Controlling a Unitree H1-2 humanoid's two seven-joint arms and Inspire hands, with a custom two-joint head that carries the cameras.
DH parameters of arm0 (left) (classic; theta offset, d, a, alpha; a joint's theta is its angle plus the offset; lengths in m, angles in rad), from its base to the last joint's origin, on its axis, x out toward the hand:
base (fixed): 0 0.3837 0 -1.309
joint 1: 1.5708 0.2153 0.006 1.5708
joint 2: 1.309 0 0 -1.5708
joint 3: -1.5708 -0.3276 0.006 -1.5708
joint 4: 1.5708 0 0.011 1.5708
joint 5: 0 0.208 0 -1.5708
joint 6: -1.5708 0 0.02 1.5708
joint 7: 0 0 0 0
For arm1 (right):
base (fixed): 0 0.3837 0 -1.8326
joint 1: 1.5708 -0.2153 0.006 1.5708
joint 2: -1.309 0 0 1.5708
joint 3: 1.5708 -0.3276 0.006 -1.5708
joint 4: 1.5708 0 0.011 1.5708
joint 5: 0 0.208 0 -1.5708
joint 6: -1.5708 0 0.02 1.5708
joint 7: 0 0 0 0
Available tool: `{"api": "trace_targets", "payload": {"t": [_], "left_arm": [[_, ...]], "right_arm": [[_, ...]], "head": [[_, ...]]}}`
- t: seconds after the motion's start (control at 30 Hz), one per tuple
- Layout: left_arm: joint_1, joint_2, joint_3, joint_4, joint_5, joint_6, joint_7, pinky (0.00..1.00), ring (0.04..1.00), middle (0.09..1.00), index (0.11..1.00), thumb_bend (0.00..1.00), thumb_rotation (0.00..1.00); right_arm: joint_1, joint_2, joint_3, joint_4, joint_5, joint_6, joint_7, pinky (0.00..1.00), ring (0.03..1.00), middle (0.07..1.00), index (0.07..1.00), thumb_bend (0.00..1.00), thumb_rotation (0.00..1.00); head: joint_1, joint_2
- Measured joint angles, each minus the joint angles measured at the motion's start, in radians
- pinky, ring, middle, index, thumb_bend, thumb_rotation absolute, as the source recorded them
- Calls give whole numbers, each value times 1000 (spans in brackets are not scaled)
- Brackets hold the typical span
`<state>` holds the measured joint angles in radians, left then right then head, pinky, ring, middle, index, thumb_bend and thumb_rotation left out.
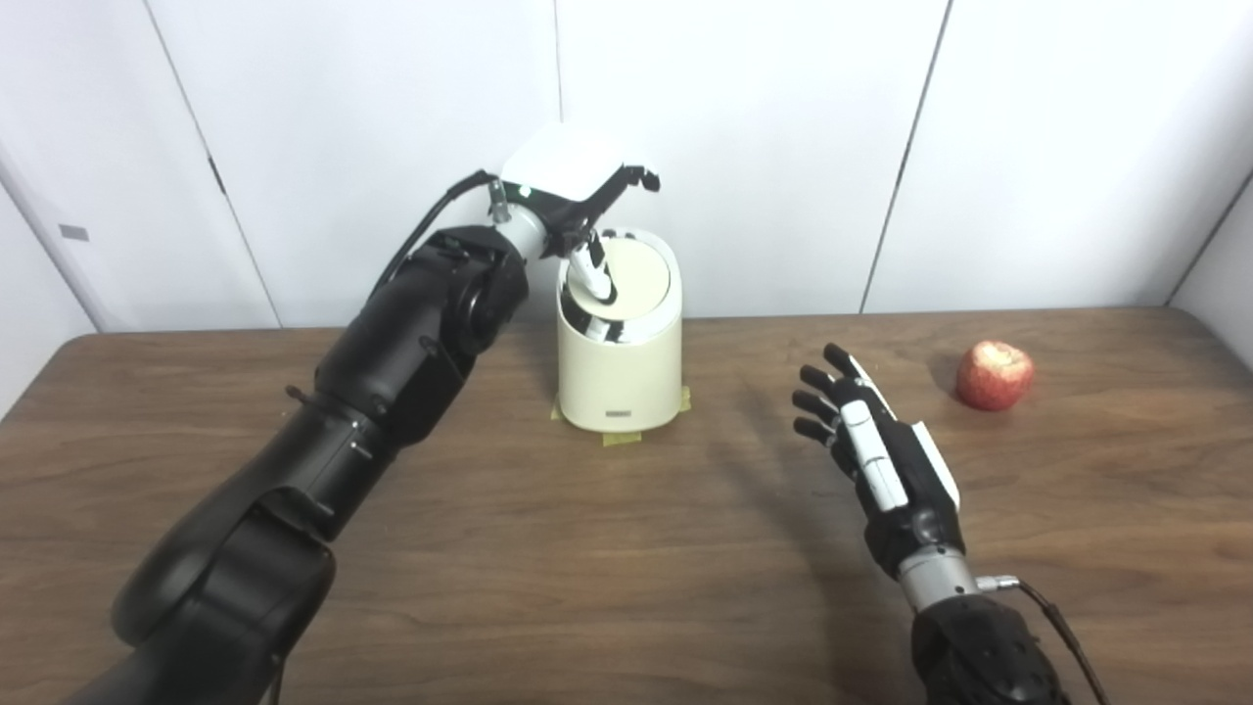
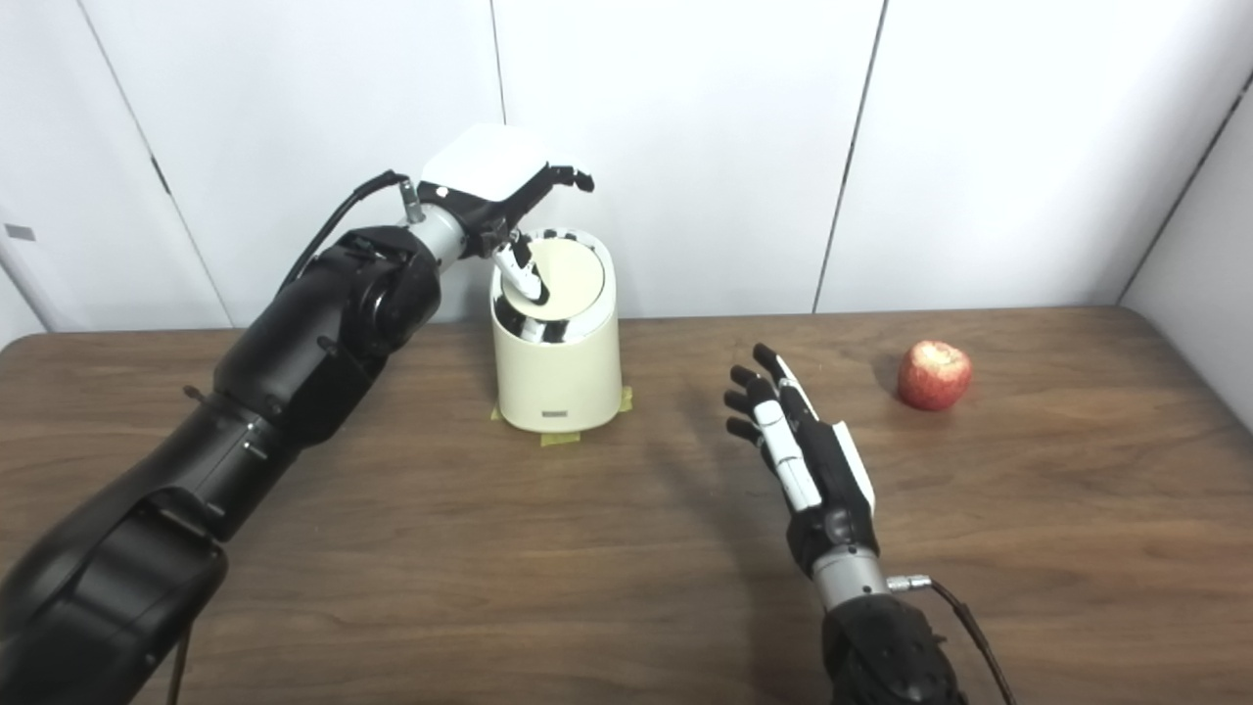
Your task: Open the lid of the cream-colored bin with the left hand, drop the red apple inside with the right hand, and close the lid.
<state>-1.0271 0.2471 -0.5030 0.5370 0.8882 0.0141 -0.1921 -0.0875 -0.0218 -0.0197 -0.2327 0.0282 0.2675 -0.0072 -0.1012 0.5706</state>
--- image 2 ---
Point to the cream-colored round bin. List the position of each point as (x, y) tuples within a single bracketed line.
[(558, 382)]

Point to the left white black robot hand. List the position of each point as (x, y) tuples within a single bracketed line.
[(485, 166)]

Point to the grey wall label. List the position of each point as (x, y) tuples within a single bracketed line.
[(20, 233)]

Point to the wide yellow tape piece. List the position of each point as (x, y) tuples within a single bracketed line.
[(561, 439)]

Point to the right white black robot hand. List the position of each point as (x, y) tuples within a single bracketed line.
[(832, 490)]

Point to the cream round bin lid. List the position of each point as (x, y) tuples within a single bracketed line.
[(573, 274)]

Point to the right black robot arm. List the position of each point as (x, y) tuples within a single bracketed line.
[(891, 656)]

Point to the red apple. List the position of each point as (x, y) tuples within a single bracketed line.
[(934, 377)]

